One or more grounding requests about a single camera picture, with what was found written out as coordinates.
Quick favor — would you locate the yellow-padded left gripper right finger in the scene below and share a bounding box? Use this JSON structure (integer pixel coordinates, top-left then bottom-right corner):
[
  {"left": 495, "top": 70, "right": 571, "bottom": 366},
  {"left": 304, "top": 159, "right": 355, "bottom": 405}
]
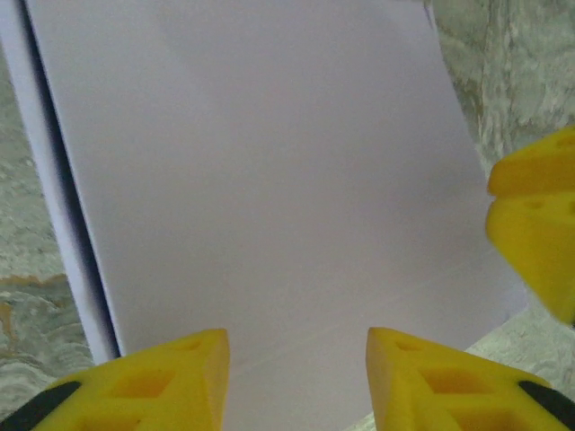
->
[{"left": 366, "top": 327, "right": 575, "bottom": 431}]

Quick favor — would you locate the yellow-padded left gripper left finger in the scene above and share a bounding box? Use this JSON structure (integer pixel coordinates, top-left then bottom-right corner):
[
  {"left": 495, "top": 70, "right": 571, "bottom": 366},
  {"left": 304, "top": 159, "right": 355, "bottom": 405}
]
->
[{"left": 0, "top": 329, "right": 230, "bottom": 431}]

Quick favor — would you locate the lilac and white paper box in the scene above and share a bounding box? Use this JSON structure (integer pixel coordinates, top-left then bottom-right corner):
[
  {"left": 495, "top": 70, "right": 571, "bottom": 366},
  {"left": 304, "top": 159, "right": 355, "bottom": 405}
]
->
[{"left": 0, "top": 0, "right": 530, "bottom": 431}]

